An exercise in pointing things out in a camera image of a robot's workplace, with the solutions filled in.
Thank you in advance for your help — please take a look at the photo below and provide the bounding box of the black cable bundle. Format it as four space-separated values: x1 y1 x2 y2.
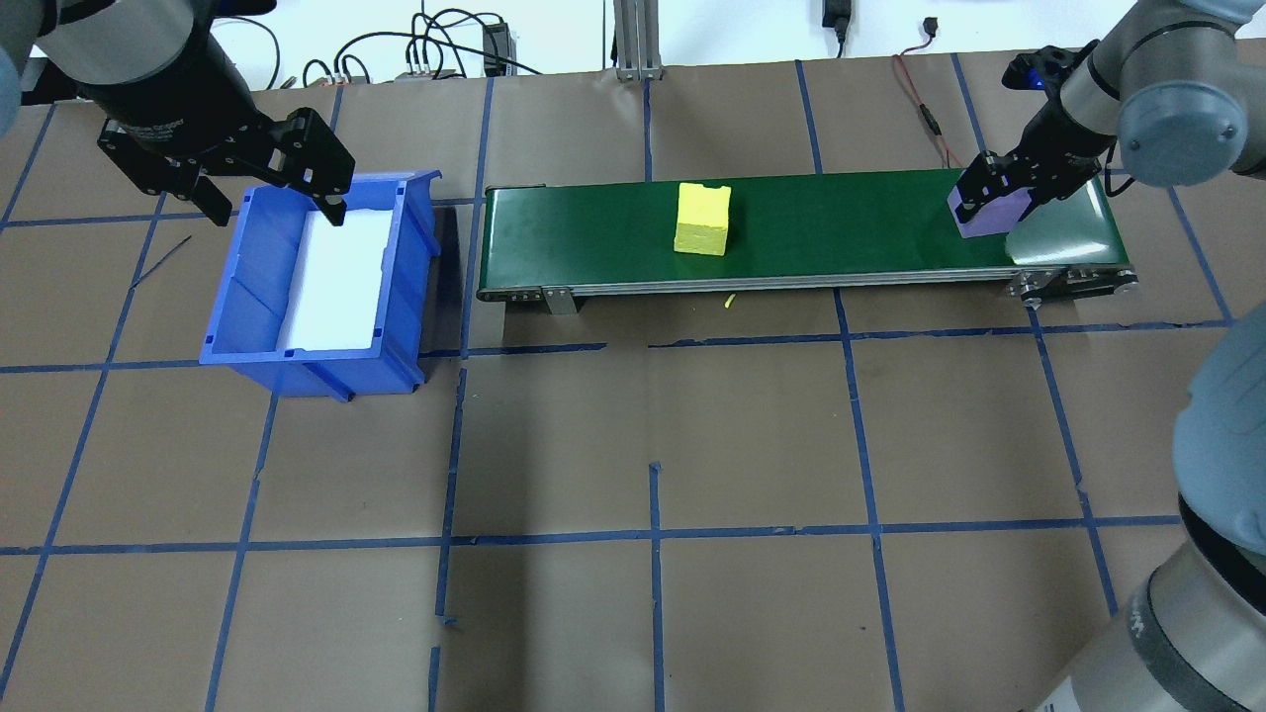
302 8 545 82

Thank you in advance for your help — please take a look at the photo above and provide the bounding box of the purple foam block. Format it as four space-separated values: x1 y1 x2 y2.
947 188 1036 240

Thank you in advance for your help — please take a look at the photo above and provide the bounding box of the blue plastic storage bin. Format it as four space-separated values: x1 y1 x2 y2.
198 170 443 403

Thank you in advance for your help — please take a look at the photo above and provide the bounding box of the white foam pad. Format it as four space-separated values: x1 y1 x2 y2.
279 206 397 352

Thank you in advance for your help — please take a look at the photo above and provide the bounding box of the green conveyor belt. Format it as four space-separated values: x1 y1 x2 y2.
477 166 1138 315

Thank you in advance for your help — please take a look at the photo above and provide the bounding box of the yellow foam block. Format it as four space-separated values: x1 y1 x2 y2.
675 182 733 257

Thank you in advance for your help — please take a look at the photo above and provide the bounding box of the aluminium profile post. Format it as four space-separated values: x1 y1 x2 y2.
613 0 662 80

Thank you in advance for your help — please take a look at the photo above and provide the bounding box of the red thin wire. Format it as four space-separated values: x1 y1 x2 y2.
893 51 965 169

